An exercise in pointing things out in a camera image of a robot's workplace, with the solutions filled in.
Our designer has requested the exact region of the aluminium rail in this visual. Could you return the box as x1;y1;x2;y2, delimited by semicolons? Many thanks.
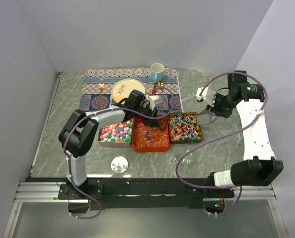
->
14;179;277;202

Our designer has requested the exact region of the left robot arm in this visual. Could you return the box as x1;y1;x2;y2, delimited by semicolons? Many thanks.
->
58;90;162;199

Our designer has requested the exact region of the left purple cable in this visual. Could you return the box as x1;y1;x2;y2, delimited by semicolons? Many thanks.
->
63;86;174;220

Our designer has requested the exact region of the gold tin of lollipops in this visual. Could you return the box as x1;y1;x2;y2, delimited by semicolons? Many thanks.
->
167;112;204;145

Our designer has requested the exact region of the clear jar lid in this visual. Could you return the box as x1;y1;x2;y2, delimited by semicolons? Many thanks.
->
111;156;129;174

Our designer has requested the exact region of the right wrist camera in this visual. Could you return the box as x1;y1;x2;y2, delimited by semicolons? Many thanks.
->
196;87;216;107

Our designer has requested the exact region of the orange tin of lollipops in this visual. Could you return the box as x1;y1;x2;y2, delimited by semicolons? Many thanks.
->
132;118;170;153

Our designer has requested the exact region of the patterned blue placemat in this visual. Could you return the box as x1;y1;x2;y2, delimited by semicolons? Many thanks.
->
79;67;183;116

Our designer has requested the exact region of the silver tin of star candies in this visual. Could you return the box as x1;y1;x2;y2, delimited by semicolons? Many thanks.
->
97;119;133;148

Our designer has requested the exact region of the gold spoon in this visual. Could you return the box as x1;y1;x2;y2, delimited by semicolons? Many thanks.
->
158;81;167;110

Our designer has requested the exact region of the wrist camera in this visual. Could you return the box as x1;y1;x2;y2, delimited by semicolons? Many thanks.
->
196;87;216;107
148;95;163;110

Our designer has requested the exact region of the purple cable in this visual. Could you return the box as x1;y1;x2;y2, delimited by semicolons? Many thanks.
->
175;71;269;217
63;86;174;220

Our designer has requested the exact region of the cream and orange plate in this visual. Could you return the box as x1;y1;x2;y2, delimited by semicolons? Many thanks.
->
111;78;146;103

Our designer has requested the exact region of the blue mug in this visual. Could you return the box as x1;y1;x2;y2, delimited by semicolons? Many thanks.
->
150;63;165;83

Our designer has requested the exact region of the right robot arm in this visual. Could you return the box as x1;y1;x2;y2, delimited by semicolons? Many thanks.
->
197;71;284;198

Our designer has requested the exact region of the gold fork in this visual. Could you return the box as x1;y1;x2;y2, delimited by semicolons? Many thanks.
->
97;78;105;108

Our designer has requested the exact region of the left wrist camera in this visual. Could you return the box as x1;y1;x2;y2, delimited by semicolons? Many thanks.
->
148;95;163;110

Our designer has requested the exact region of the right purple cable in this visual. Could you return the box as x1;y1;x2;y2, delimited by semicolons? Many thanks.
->
175;71;269;217

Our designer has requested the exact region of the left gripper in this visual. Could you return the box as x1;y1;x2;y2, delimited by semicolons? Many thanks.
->
134;104;160;128

